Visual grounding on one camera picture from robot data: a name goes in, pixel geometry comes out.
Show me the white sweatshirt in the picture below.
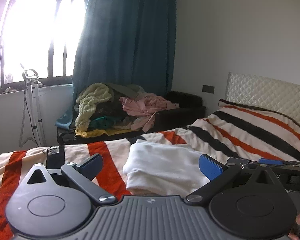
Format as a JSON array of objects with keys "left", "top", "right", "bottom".
[{"left": 122, "top": 139, "right": 215, "bottom": 196}]

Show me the dark sofa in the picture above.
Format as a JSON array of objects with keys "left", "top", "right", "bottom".
[{"left": 56, "top": 91, "right": 207, "bottom": 145}]

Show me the black framed window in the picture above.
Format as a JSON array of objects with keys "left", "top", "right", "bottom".
[{"left": 0, "top": 0, "right": 89, "bottom": 97}]

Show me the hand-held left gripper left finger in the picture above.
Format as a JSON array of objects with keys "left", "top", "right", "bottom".
[{"left": 27, "top": 153, "right": 118, "bottom": 204}]

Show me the blue cloth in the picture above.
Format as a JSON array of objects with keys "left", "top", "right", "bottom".
[{"left": 54, "top": 109, "right": 77, "bottom": 130}]

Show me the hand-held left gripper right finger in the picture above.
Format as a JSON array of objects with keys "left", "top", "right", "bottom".
[{"left": 186, "top": 154, "right": 282, "bottom": 203}]

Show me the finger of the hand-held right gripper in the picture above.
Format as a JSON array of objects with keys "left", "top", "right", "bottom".
[
  {"left": 258, "top": 157, "right": 286, "bottom": 166},
  {"left": 226, "top": 156, "right": 300, "bottom": 173}
]

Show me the yellow-green knit blanket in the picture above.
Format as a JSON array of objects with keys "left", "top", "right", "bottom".
[{"left": 74, "top": 83, "right": 113, "bottom": 132}]

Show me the striped blanket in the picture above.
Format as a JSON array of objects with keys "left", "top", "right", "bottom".
[{"left": 0, "top": 99, "right": 300, "bottom": 240}]

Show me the pink garment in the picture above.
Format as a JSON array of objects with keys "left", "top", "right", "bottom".
[{"left": 119, "top": 93, "right": 181, "bottom": 133}]

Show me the standing garment steamer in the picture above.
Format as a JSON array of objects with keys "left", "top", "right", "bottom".
[{"left": 19, "top": 62, "right": 47, "bottom": 148}]

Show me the dark patterned garment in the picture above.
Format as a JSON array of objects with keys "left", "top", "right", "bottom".
[{"left": 95, "top": 97, "right": 127, "bottom": 120}]

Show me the blue curtain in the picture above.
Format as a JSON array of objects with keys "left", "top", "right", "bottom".
[{"left": 71, "top": 0, "right": 178, "bottom": 102}]

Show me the grey-olive garment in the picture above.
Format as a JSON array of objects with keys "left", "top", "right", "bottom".
[{"left": 110, "top": 82, "right": 145, "bottom": 98}]

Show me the quilted cream headboard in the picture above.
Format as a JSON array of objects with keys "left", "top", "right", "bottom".
[{"left": 225, "top": 71, "right": 300, "bottom": 130}]

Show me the yellow cloth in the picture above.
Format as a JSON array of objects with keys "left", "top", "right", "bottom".
[{"left": 75, "top": 127, "right": 132, "bottom": 138}]

